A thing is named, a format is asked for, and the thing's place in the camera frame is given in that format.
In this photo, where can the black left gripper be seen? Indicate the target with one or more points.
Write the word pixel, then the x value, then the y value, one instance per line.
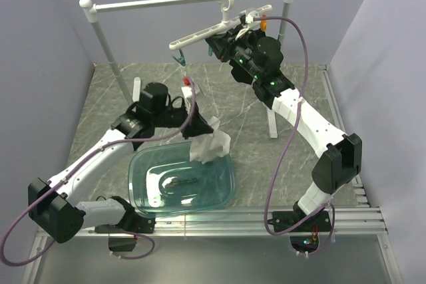
pixel 196 124

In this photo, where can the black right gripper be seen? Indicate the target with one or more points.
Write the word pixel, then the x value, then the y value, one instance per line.
pixel 223 44

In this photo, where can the white underwear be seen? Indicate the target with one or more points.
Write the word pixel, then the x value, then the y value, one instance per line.
pixel 206 147

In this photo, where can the white plastic clip hanger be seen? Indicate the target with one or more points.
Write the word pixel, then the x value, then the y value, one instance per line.
pixel 225 24

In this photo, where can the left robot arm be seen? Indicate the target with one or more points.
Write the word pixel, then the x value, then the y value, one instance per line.
pixel 58 205

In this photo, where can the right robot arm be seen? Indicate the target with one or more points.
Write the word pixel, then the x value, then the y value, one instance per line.
pixel 256 60

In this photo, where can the orange plastic clip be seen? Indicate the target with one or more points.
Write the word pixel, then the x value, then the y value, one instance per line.
pixel 263 24

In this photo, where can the teal transparent plastic basin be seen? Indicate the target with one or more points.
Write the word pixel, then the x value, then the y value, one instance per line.
pixel 163 182

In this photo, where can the silver white clothes rack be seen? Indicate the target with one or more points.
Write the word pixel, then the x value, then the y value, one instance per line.
pixel 146 27

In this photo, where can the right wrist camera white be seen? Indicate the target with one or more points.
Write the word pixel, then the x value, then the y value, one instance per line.
pixel 249 21

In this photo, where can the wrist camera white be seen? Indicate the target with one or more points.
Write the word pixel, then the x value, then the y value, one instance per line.
pixel 190 90
pixel 249 21

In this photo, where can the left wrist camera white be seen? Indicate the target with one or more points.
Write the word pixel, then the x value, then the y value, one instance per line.
pixel 190 90

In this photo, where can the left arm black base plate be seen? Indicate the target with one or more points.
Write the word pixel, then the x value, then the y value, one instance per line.
pixel 124 237

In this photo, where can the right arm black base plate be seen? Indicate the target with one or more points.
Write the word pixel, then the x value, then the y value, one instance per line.
pixel 311 235

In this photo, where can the aluminium rail frame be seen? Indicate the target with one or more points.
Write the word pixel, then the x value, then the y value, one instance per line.
pixel 230 245

